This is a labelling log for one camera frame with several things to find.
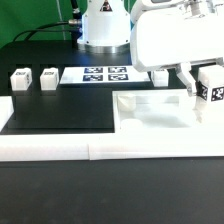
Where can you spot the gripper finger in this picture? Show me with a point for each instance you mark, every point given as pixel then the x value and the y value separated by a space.
pixel 183 73

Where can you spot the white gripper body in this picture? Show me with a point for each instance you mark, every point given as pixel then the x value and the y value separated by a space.
pixel 162 40

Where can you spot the white square tabletop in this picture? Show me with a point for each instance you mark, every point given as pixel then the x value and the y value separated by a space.
pixel 142 110

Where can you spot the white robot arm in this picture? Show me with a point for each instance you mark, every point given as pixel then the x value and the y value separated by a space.
pixel 107 26

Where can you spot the white base AprilTag sheet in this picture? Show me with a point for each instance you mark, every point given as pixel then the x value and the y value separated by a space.
pixel 103 74

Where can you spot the white U-shaped obstacle fence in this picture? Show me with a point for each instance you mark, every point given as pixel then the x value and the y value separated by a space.
pixel 150 143

